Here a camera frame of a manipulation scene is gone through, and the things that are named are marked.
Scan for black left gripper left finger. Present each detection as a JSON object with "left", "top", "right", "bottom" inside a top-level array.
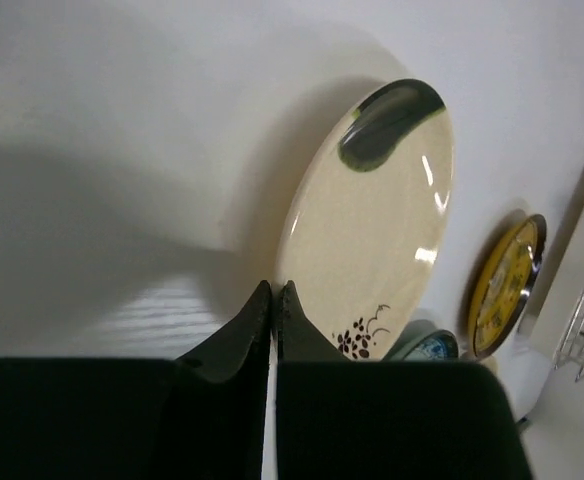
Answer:
[{"left": 0, "top": 282, "right": 271, "bottom": 479}]

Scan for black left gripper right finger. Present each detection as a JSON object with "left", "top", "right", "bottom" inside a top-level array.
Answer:
[{"left": 275, "top": 283, "right": 533, "bottom": 479}]

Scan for beige plate with green brushstroke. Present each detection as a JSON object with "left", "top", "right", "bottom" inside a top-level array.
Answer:
[{"left": 273, "top": 78, "right": 455, "bottom": 361}]

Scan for yellow plate with dark rim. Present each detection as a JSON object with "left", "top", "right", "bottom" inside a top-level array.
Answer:
[{"left": 467, "top": 214, "right": 547, "bottom": 359}]

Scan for blue floral plate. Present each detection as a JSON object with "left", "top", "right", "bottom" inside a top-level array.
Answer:
[{"left": 384, "top": 319, "right": 459, "bottom": 361}]

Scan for beige plate with flower motifs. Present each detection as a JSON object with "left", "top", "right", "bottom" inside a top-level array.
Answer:
[{"left": 460, "top": 351, "right": 498, "bottom": 375}]

